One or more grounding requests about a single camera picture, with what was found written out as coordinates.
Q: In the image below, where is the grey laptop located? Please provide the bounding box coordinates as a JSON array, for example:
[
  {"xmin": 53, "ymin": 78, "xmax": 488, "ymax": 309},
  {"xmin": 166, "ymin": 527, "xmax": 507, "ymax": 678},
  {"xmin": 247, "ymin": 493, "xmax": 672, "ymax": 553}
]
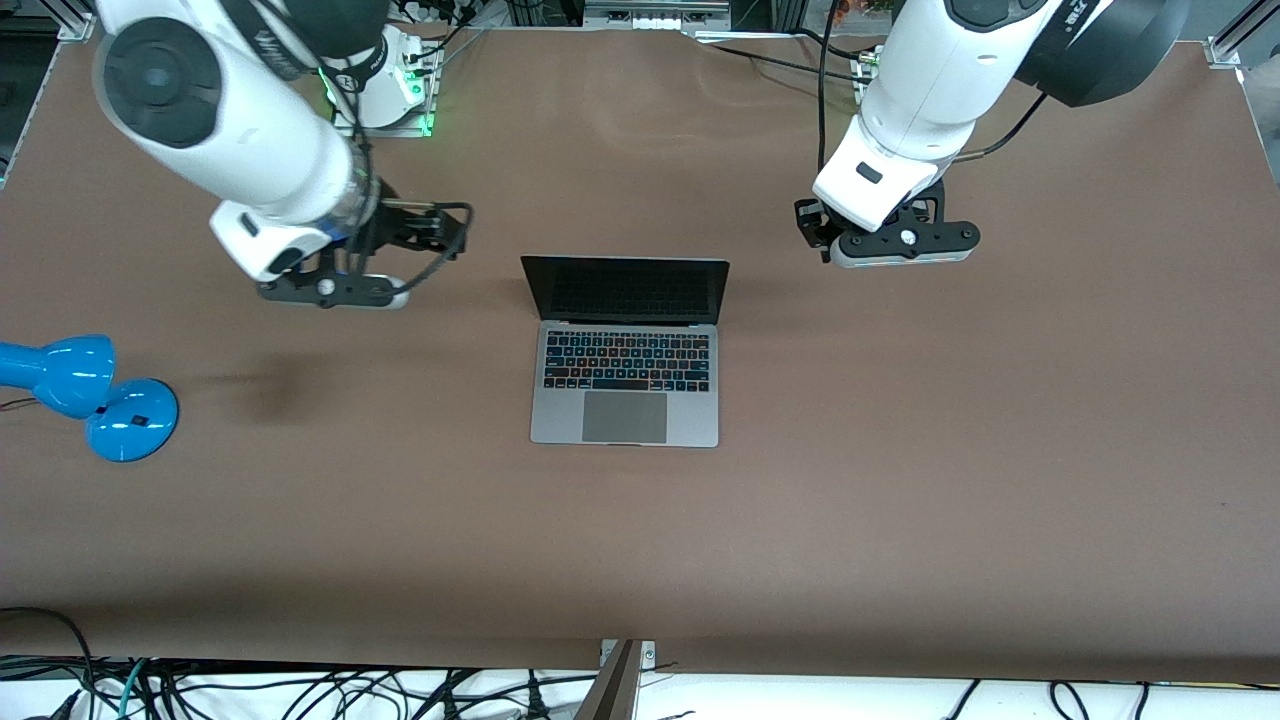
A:
[{"xmin": 520, "ymin": 255, "xmax": 731, "ymax": 449}]

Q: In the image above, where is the blue desk lamp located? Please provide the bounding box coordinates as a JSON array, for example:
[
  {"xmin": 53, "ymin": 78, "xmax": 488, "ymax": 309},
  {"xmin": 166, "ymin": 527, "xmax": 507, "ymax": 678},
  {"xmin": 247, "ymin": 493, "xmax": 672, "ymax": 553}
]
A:
[{"xmin": 0, "ymin": 334, "xmax": 181, "ymax": 464}]

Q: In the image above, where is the brown table cover sheet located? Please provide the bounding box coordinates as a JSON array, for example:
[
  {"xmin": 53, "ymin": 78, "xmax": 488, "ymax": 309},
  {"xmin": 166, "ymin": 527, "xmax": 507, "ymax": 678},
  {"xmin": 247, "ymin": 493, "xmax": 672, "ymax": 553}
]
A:
[{"xmin": 0, "ymin": 25, "xmax": 1280, "ymax": 686}]

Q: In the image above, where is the brown beam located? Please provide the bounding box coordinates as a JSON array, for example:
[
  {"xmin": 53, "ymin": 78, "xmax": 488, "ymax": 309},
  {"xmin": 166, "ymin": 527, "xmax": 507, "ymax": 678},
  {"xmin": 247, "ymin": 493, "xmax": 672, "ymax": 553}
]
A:
[{"xmin": 574, "ymin": 640, "xmax": 642, "ymax": 720}]

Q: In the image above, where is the aluminium frame corner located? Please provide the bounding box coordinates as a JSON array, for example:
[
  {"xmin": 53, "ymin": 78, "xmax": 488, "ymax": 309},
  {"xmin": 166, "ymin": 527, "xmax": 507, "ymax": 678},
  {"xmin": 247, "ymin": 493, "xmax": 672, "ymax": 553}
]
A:
[
  {"xmin": 55, "ymin": 0, "xmax": 99, "ymax": 43},
  {"xmin": 1205, "ymin": 0, "xmax": 1280, "ymax": 70}
]

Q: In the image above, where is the small metal bracket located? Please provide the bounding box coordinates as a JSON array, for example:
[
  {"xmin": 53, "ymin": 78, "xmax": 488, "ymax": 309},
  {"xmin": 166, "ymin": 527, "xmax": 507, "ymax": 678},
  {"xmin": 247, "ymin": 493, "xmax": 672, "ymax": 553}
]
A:
[{"xmin": 598, "ymin": 638, "xmax": 658, "ymax": 669}]

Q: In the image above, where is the black looped cable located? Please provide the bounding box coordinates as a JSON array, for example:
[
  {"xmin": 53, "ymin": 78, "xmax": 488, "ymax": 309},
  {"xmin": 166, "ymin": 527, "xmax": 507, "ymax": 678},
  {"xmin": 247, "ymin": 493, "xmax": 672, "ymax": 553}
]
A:
[{"xmin": 0, "ymin": 606, "xmax": 97, "ymax": 720}]

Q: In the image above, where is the teal cable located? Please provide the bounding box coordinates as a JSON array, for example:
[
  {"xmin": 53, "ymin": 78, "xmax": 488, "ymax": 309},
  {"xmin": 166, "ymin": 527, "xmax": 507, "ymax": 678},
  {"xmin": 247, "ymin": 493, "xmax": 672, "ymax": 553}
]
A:
[{"xmin": 116, "ymin": 658, "xmax": 153, "ymax": 720}]

